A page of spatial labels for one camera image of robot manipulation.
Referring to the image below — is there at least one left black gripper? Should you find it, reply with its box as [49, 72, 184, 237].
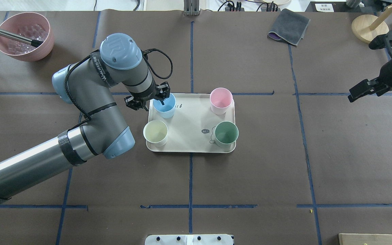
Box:
[125, 82, 170, 111]

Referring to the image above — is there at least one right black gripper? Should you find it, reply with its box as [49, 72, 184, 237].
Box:
[348, 30, 392, 103]

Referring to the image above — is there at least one blue plastic cup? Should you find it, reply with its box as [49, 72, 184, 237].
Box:
[153, 93, 176, 118]

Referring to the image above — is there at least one pale yellow plastic cup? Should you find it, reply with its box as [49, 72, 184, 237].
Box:
[143, 120, 168, 147]

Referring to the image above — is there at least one pink plastic cup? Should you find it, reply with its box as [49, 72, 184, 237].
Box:
[210, 88, 234, 115]

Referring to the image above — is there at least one green plastic cup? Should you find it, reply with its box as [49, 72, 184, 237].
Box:
[214, 121, 239, 148]

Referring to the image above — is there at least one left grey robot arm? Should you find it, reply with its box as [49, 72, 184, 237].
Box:
[0, 33, 170, 204]

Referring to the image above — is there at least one cream rabbit tray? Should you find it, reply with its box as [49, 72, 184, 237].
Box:
[146, 93, 236, 153]

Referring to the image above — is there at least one wooden round stand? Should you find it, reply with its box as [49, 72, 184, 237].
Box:
[351, 4, 392, 44]

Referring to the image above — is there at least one grey folded cloth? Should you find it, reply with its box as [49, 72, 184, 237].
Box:
[267, 9, 311, 46]

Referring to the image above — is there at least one white mounting plate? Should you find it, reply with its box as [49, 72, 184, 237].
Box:
[145, 234, 234, 245]

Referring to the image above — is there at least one pink bowl with ice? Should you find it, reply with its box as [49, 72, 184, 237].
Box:
[0, 12, 54, 62]

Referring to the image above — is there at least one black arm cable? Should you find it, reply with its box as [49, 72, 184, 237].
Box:
[142, 48, 174, 80]

